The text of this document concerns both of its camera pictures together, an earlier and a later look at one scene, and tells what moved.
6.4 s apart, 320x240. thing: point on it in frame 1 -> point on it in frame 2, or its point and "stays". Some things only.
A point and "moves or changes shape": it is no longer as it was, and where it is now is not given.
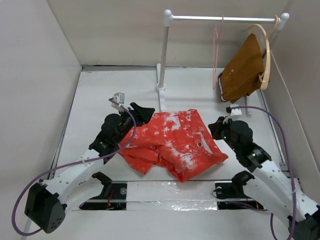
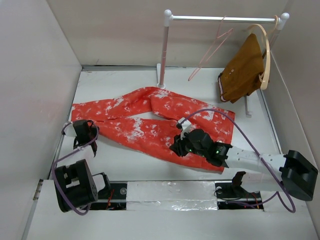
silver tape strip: [171, 195] stays
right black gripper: [215, 128] -> [177, 146]
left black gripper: [142, 114] -> [94, 130]
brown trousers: [241, 74] stays
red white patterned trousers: [173, 141] moves or changes shape
